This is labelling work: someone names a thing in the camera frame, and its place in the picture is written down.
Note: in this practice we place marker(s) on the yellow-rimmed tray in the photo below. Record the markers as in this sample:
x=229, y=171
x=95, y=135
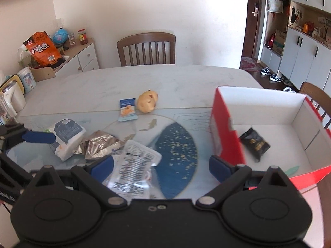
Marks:
x=11, y=78

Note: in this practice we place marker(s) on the white electric kettle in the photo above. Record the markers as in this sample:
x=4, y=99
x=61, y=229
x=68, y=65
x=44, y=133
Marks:
x=15, y=100

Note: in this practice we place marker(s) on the red-lidded sauce jar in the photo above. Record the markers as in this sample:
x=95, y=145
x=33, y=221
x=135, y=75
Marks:
x=82, y=37

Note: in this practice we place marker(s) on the clear plastic printed package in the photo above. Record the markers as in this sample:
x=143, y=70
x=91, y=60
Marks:
x=134, y=165

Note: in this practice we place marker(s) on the patterned doormat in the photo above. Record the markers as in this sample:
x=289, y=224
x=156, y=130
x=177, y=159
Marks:
x=249, y=65

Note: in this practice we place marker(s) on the white marble desktop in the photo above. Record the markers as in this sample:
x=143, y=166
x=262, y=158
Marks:
x=181, y=82

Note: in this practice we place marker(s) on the white tissue pack blue label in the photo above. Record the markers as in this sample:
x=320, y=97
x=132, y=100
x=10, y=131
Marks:
x=67, y=134

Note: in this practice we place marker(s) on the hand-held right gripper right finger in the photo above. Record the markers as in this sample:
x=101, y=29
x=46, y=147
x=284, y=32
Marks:
x=219, y=169

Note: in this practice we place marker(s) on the white printed mug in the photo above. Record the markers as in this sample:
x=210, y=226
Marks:
x=27, y=78

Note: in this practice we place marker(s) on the yellow hamster toy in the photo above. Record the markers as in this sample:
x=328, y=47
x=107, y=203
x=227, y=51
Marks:
x=148, y=100

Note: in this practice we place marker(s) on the clear plastic bag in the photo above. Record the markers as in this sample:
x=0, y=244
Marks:
x=23, y=55

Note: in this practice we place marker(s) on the silver foil snack bag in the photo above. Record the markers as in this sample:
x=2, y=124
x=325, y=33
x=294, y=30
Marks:
x=99, y=143

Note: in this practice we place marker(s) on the brown entrance door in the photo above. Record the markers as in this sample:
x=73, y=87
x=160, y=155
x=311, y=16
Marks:
x=261, y=31

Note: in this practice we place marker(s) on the white drawer cabinet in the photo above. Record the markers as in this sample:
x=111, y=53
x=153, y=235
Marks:
x=88, y=56

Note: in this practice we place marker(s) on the small clear glass jar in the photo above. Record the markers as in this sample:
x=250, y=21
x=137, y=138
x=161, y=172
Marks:
x=72, y=40

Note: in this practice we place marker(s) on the blue snack packet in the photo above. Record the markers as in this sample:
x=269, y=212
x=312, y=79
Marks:
x=127, y=109

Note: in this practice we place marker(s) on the dark sneaker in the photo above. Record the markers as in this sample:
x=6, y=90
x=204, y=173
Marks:
x=265, y=71
x=275, y=77

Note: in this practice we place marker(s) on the red bag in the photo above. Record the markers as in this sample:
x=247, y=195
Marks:
x=271, y=40

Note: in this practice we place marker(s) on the white shoe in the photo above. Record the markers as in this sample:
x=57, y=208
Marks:
x=289, y=90

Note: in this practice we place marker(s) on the blue globe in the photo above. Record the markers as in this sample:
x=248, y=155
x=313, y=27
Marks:
x=60, y=36

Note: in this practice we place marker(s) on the clear glass container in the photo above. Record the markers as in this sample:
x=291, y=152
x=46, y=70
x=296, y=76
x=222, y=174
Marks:
x=5, y=111

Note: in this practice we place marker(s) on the grey tote bag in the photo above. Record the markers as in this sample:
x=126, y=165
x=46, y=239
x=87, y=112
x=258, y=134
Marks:
x=275, y=5

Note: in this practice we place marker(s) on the red cardboard box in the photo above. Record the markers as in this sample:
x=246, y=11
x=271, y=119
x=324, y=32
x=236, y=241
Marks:
x=225, y=134

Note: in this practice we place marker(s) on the blue printed table mat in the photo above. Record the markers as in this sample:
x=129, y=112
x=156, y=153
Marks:
x=103, y=120

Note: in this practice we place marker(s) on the brown wooden slatted chair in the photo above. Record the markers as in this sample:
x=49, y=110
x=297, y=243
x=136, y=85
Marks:
x=146, y=40
x=314, y=90

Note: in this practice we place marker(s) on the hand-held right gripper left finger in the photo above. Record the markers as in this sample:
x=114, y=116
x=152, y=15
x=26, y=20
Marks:
x=103, y=169

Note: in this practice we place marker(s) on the silver door lock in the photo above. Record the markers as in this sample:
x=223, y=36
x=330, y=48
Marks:
x=256, y=9

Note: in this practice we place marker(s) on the white hallway cupboard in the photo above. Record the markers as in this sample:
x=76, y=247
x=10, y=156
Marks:
x=305, y=56

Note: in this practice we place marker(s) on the black snack packet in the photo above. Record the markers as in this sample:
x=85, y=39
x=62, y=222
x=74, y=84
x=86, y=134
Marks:
x=254, y=142

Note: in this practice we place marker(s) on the orange snack bag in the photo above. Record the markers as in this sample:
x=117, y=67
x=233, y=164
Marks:
x=42, y=50

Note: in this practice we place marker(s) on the brown cardboard carton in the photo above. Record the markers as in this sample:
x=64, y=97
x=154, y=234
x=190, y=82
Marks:
x=279, y=41

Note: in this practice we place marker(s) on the light wooden small chair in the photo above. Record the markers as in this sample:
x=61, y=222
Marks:
x=42, y=73

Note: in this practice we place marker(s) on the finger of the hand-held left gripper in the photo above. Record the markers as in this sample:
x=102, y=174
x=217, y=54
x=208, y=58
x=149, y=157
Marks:
x=38, y=137

